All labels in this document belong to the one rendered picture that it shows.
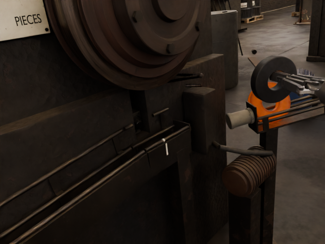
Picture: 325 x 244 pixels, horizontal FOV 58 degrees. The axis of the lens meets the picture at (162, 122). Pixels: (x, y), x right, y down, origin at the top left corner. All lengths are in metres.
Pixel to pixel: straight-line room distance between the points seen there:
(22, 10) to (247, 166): 0.83
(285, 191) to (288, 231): 0.32
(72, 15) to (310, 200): 1.57
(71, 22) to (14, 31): 0.15
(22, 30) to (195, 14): 0.42
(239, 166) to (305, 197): 0.84
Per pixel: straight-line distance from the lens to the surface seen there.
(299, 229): 1.67
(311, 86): 0.89
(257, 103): 1.14
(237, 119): 1.09
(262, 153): 1.12
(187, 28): 0.79
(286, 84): 0.93
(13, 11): 0.76
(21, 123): 0.77
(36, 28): 0.78
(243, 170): 1.08
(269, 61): 0.99
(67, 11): 0.67
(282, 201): 1.82
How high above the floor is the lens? 1.11
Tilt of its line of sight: 23 degrees down
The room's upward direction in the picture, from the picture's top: 7 degrees counter-clockwise
